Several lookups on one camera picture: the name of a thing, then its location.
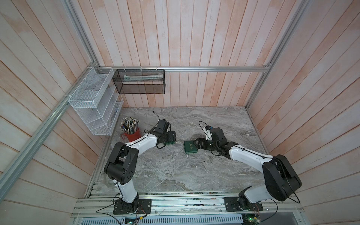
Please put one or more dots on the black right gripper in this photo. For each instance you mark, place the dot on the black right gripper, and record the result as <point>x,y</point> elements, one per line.
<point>201,141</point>

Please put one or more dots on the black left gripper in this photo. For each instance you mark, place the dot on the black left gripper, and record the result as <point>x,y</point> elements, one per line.
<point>172,135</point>

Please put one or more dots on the large green jewelry box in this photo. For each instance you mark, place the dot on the large green jewelry box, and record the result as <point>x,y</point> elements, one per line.
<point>190,147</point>

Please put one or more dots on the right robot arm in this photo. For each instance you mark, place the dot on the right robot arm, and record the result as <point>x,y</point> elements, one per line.
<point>280,178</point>

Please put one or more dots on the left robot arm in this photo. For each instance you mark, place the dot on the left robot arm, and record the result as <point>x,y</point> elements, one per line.
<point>121,164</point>

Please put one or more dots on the red metal pencil cup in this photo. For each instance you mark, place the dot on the red metal pencil cup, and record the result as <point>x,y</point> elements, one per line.
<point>132,137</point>

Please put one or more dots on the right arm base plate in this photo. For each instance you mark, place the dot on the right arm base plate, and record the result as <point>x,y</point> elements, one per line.
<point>240,204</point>

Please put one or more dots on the black wire mesh basket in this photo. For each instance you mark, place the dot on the black wire mesh basket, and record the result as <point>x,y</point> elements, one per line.
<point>140,81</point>

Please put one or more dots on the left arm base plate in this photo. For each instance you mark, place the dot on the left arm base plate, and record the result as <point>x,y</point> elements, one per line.
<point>140,206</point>

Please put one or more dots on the white wire mesh shelf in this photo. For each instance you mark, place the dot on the white wire mesh shelf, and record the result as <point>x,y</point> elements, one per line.
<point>96,102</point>

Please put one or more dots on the aluminium frame rail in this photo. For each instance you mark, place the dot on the aluminium frame rail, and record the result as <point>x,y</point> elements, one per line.
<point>192,68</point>

